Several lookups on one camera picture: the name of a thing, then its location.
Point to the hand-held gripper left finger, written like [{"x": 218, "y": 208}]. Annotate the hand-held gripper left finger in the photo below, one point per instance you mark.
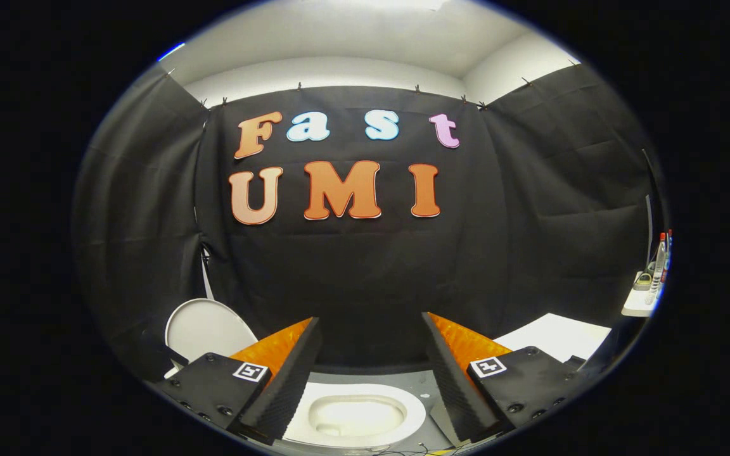
[{"x": 289, "y": 380}]

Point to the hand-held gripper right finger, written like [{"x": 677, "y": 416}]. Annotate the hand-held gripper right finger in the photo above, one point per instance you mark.
[{"x": 454, "y": 380}]

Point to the white toilet lid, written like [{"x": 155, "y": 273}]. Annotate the white toilet lid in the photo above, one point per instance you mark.
[{"x": 203, "y": 329}]

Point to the white toilet bowl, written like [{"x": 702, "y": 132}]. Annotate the white toilet bowl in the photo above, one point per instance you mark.
[{"x": 355, "y": 389}]

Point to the white drawer cabinet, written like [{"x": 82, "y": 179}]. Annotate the white drawer cabinet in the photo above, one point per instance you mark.
[{"x": 561, "y": 335}]

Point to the black backdrop cloth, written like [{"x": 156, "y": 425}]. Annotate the black backdrop cloth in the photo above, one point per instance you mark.
[{"x": 352, "y": 272}]

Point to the white side table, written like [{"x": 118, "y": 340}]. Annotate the white side table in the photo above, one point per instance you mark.
[{"x": 637, "y": 307}]

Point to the clear plastic water bottle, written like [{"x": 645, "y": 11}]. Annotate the clear plastic water bottle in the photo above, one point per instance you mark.
[{"x": 656, "y": 266}]

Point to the red label water bottle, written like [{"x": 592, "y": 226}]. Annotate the red label water bottle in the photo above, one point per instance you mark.
[{"x": 668, "y": 253}]

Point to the ceiling light panel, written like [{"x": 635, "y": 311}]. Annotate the ceiling light panel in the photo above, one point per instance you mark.
[{"x": 403, "y": 3}]

